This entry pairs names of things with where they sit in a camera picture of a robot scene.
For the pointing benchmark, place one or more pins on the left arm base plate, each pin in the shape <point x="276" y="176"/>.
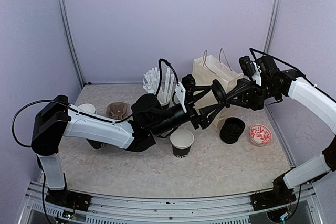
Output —
<point x="69" y="199"/>

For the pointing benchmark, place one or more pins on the stack of paper cups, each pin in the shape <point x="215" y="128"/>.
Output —
<point x="89" y="108"/>

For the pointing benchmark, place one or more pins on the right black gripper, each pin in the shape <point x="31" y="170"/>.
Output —
<point x="252" y="95"/>

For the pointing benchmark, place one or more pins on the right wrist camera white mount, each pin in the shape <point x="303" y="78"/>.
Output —
<point x="251" y="70"/>

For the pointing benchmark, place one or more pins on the red patterned white bowl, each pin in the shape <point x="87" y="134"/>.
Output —
<point x="260" y="135"/>

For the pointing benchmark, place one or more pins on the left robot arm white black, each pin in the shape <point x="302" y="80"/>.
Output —
<point x="60" y="119"/>

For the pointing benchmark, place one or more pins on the right aluminium corner post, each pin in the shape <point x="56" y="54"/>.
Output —
<point x="272" y="25"/>

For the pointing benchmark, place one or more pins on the black paper coffee cup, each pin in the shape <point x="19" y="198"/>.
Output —
<point x="181" y="141"/>

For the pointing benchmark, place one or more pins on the cup holding white straws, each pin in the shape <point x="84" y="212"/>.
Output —
<point x="151" y="83"/>

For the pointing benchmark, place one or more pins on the aluminium front frame rail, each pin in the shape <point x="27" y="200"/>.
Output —
<point x="240" y="208"/>

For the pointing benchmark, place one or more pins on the stack of black lids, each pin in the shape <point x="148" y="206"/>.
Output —
<point x="232" y="130"/>

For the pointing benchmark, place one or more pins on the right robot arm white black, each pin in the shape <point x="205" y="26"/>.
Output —
<point x="264" y="80"/>

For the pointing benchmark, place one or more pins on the brown pulp cup carrier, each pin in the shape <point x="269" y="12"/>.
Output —
<point x="117" y="110"/>

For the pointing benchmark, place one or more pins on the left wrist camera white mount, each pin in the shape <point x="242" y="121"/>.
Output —
<point x="180" y="92"/>

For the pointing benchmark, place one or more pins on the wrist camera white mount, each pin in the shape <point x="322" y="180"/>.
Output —
<point x="180" y="92"/>
<point x="251" y="70"/>

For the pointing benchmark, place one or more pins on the black plastic cup lid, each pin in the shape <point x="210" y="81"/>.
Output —
<point x="219" y="92"/>

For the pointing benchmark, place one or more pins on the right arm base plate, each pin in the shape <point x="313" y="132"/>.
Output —
<point x="269" y="199"/>

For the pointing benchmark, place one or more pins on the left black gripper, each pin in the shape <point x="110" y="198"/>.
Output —
<point x="190" y="100"/>

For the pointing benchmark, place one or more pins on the cream paper takeout bag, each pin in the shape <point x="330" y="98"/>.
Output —
<point x="208" y="68"/>

